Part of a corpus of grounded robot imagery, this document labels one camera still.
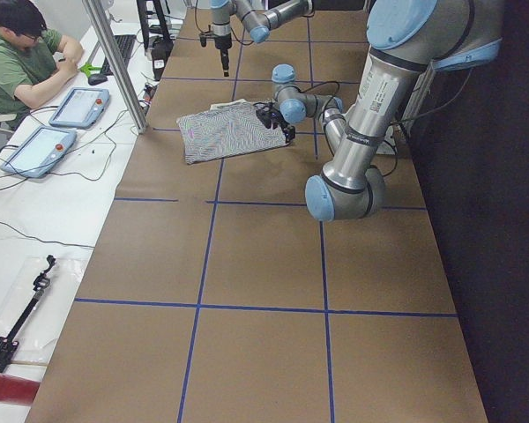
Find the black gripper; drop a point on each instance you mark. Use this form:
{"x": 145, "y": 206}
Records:
{"x": 281, "y": 124}
{"x": 223, "y": 44}

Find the navy white striped polo shirt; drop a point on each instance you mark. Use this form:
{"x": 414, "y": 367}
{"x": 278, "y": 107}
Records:
{"x": 226, "y": 131}

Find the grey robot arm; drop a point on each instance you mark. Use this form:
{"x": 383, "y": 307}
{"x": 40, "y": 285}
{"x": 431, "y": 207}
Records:
{"x": 260, "y": 23}
{"x": 405, "y": 38}

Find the black device with label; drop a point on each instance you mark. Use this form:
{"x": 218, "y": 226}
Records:
{"x": 158, "y": 51}

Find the black keyboard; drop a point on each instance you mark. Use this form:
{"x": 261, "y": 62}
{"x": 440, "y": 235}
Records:
{"x": 125, "y": 44}

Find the black computer mouse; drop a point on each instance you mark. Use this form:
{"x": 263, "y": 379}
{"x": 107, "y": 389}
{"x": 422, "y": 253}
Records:
{"x": 96, "y": 79}

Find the green small object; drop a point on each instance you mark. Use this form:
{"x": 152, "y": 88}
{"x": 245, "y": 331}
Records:
{"x": 88, "y": 69}

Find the upper teach pendant tablet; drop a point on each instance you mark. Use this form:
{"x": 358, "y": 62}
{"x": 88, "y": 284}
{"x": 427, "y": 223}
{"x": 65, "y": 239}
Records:
{"x": 81, "y": 108}

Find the teach pendant tablet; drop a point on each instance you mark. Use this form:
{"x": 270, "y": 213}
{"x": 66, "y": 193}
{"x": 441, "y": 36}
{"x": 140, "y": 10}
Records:
{"x": 81, "y": 108}
{"x": 38, "y": 154}

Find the person in green shirt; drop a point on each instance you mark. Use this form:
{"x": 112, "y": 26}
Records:
{"x": 35, "y": 62}

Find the lower teach pendant tablet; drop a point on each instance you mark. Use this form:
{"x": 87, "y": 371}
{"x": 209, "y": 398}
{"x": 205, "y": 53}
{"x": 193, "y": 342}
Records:
{"x": 38, "y": 154}

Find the clear plastic sheet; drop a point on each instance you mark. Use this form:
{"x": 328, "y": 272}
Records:
{"x": 40, "y": 332}

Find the black rod tool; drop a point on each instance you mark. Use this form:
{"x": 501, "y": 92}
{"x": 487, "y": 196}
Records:
{"x": 9, "y": 344}

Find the red cylinder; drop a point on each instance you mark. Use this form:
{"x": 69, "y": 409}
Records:
{"x": 17, "y": 390}

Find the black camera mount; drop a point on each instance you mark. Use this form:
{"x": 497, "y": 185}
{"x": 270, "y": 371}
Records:
{"x": 205, "y": 36}
{"x": 267, "y": 114}

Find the aluminium frame post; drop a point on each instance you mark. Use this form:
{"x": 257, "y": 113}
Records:
{"x": 99, "y": 21}

